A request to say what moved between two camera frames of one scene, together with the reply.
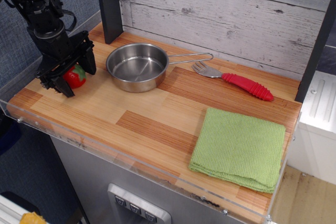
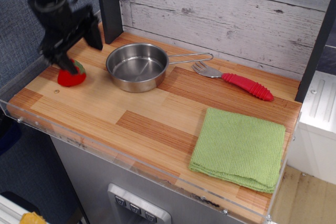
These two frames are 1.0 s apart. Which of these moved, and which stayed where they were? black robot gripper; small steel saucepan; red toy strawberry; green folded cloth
Moved: black robot gripper
Stayed: small steel saucepan; red toy strawberry; green folded cloth
